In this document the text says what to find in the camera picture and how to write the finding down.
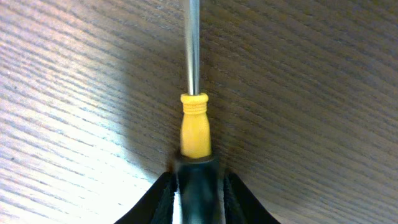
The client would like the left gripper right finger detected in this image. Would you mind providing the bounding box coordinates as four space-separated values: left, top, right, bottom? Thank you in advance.
223 172 280 224

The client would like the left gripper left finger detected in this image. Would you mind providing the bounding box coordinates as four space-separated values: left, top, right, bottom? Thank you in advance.
115 172 177 224

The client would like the black yellow screwdriver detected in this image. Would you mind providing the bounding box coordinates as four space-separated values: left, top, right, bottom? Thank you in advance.
177 0 221 223

